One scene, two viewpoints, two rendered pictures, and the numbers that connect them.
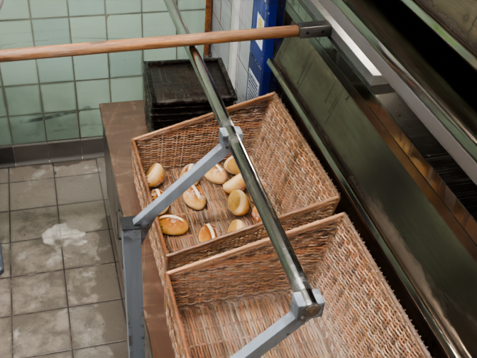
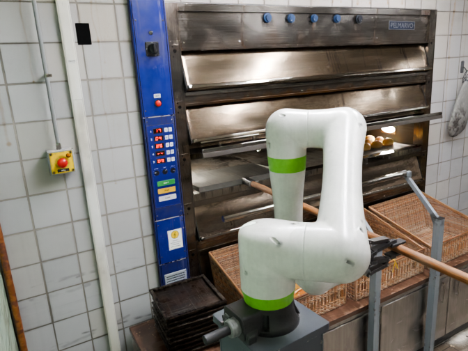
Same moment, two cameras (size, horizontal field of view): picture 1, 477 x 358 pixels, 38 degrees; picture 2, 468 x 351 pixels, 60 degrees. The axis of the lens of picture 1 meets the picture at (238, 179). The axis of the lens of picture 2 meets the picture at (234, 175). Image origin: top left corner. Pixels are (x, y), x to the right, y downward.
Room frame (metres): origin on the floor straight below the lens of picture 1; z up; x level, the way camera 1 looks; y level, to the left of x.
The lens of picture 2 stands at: (2.14, 1.88, 1.79)
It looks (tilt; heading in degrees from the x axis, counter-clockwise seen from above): 15 degrees down; 259
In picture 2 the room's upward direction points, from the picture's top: 3 degrees counter-clockwise
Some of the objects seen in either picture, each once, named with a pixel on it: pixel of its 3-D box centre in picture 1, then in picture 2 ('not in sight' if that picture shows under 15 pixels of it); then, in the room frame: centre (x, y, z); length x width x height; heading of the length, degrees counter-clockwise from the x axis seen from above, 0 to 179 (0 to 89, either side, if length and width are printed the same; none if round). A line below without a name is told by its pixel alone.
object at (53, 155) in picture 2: not in sight; (60, 161); (2.55, 0.12, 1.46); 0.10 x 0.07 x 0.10; 18
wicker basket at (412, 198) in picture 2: not in sight; (424, 225); (0.47, -0.32, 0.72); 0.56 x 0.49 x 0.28; 19
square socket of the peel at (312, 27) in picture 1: (313, 29); (248, 182); (1.68, -0.17, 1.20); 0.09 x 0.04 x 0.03; 108
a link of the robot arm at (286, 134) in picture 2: not in sight; (287, 138); (1.76, 0.75, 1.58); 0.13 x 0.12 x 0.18; 153
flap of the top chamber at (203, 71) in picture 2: not in sight; (326, 62); (1.14, -0.39, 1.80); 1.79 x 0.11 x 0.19; 18
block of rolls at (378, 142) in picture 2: not in sight; (344, 140); (0.72, -0.99, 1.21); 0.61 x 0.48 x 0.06; 108
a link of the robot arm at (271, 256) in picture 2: not in sight; (272, 260); (1.91, 1.06, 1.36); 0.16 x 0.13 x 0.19; 153
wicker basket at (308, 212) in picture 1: (225, 185); (276, 277); (1.61, 0.04, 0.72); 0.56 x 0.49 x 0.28; 19
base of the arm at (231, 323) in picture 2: not in sight; (250, 315); (1.97, 1.07, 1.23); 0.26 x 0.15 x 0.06; 22
